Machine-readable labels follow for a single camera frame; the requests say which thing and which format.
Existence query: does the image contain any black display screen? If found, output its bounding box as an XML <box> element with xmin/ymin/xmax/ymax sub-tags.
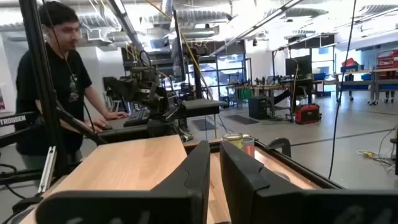
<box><xmin>285</xmin><ymin>55</ymin><xmax>313</xmax><ymax>78</ymax></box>

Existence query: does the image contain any red and black toolbox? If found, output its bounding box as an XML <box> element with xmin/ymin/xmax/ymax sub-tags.
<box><xmin>294</xmin><ymin>103</ymin><xmax>322</xmax><ymax>124</ymax></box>

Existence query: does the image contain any black keyboard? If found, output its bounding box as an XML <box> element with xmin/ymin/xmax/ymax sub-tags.
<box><xmin>123</xmin><ymin>107</ymin><xmax>152</xmax><ymax>128</ymax></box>

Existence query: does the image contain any yellow floor cable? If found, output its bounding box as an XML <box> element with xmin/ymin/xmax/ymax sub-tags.
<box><xmin>356</xmin><ymin>149</ymin><xmax>396</xmax><ymax>166</ymax></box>

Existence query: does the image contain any dark floor mat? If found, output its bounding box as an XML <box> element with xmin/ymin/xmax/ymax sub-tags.
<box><xmin>225</xmin><ymin>114</ymin><xmax>259</xmax><ymax>126</ymax></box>
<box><xmin>192</xmin><ymin>118</ymin><xmax>216</xmax><ymax>131</ymax></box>

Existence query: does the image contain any black floor box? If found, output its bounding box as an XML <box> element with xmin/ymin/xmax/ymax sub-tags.
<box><xmin>248</xmin><ymin>96</ymin><xmax>269</xmax><ymax>120</ymax></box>

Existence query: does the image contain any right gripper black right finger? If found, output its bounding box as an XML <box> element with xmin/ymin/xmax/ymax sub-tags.
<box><xmin>219</xmin><ymin>141</ymin><xmax>398</xmax><ymax>224</ymax></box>

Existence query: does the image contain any black desk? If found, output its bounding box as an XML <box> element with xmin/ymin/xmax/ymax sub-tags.
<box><xmin>99</xmin><ymin>98</ymin><xmax>228</xmax><ymax>144</ymax></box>

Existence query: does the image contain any red tool chest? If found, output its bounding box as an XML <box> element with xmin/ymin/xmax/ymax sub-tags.
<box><xmin>376</xmin><ymin>49</ymin><xmax>398</xmax><ymax>80</ymax></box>

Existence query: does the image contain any grey workbench with blue bins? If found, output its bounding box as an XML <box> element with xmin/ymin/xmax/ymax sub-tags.
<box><xmin>334</xmin><ymin>68</ymin><xmax>398</xmax><ymax>105</ymax></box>

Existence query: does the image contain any black computer monitor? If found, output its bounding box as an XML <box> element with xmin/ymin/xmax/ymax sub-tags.
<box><xmin>172</xmin><ymin>9</ymin><xmax>187</xmax><ymax>83</ymax></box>

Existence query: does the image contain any black Trossen labelled bar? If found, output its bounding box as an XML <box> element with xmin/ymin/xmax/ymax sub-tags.
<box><xmin>0</xmin><ymin>111</ymin><xmax>40</xmax><ymax>128</ymax></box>

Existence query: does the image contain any yellow green label tin can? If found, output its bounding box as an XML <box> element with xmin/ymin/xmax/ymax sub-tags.
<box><xmin>221</xmin><ymin>133</ymin><xmax>244</xmax><ymax>150</ymax></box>

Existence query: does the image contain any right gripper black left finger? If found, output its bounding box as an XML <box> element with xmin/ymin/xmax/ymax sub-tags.
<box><xmin>35</xmin><ymin>139</ymin><xmax>211</xmax><ymax>224</ymax></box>

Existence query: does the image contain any grey metal rig strut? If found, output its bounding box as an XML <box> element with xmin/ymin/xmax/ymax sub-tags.
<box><xmin>105</xmin><ymin>0</ymin><xmax>152</xmax><ymax>65</ymax></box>

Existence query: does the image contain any red orange label tin can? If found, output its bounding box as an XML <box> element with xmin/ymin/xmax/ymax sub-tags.
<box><xmin>242</xmin><ymin>135</ymin><xmax>256</xmax><ymax>158</ymax></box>

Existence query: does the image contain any black hanging cable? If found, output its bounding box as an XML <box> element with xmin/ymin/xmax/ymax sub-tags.
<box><xmin>328</xmin><ymin>0</ymin><xmax>358</xmax><ymax>180</ymax></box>

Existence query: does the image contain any black rig upright post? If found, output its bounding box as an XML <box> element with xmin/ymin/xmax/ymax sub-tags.
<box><xmin>17</xmin><ymin>0</ymin><xmax>108</xmax><ymax>178</ymax></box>

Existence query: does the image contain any silver aluminium bracket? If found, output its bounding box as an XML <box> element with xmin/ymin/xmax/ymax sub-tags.
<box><xmin>37</xmin><ymin>145</ymin><xmax>57</xmax><ymax>194</ymax></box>

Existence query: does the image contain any cluttered workbench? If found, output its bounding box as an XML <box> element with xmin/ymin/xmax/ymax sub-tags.
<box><xmin>228</xmin><ymin>80</ymin><xmax>293</xmax><ymax>110</ymax></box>

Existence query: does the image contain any black table clamp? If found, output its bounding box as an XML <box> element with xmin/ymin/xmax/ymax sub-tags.
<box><xmin>266</xmin><ymin>137</ymin><xmax>292</xmax><ymax>158</ymax></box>

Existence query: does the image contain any yellow hanging cable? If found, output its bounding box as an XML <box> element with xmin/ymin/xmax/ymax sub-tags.
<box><xmin>145</xmin><ymin>0</ymin><xmax>215</xmax><ymax>101</ymax></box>

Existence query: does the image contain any person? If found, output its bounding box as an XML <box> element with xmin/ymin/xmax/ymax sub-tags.
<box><xmin>14</xmin><ymin>1</ymin><xmax>129</xmax><ymax>170</ymax></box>

